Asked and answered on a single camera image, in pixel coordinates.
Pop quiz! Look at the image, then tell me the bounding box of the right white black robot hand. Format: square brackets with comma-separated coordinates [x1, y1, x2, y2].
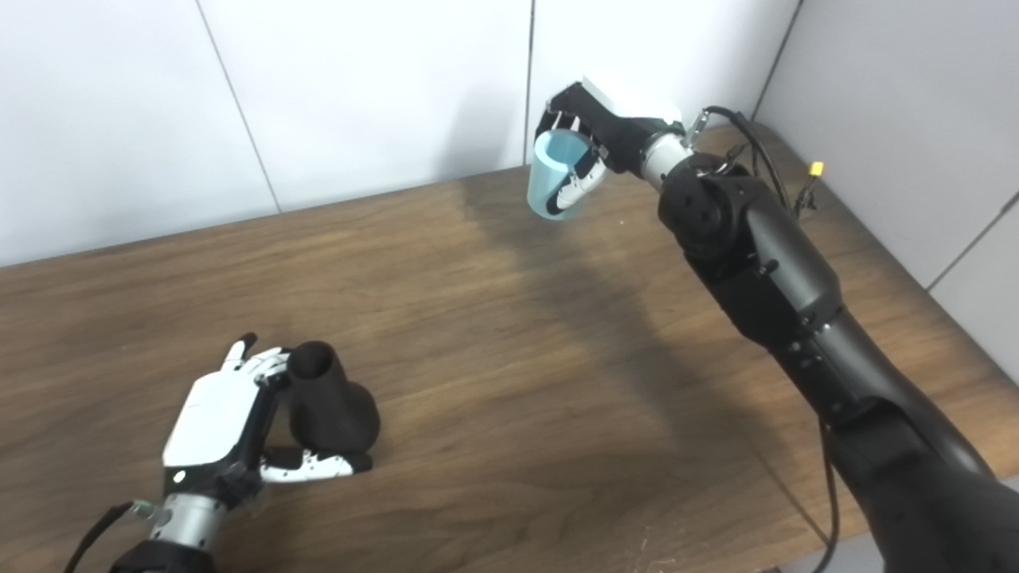
[535, 77, 687, 220]

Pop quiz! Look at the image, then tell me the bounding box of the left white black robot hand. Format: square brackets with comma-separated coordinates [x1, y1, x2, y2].
[162, 333, 373, 506]

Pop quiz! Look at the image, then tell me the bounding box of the light-blue hose piece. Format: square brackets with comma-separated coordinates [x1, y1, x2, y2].
[527, 130, 596, 221]

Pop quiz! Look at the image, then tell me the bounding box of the black nozzle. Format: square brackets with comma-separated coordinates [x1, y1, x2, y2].
[287, 341, 381, 454]

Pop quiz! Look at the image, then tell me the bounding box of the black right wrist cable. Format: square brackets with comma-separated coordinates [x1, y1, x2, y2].
[689, 106, 841, 573]

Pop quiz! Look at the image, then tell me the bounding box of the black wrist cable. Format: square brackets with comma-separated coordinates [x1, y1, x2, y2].
[62, 500, 164, 573]
[689, 106, 841, 573]

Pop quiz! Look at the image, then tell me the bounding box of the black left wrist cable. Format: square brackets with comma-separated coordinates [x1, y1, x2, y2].
[62, 500, 164, 573]

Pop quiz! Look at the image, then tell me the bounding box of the yellow-tipped connector wire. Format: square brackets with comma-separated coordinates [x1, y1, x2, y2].
[792, 162, 826, 220]

